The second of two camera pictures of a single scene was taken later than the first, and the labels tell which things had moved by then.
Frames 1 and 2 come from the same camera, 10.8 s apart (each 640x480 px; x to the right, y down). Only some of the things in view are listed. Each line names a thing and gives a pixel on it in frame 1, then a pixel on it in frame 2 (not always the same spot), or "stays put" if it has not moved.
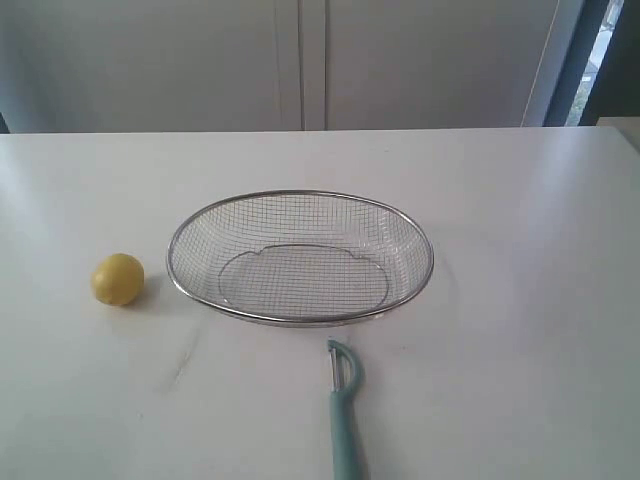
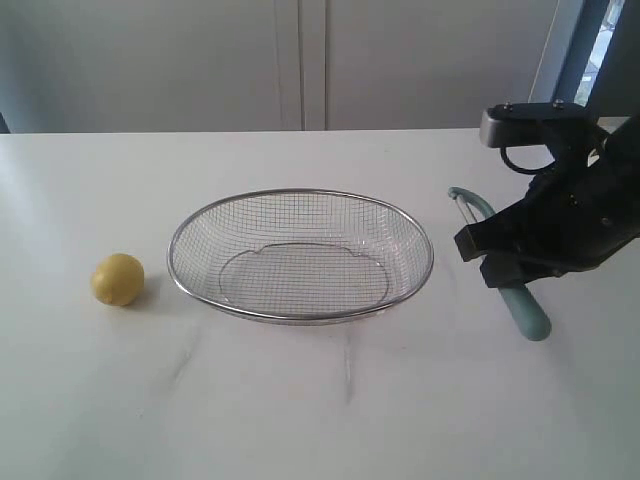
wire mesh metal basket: (300, 257) stays put
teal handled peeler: (344, 373) to (521, 300)
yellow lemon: (118, 279) stays put
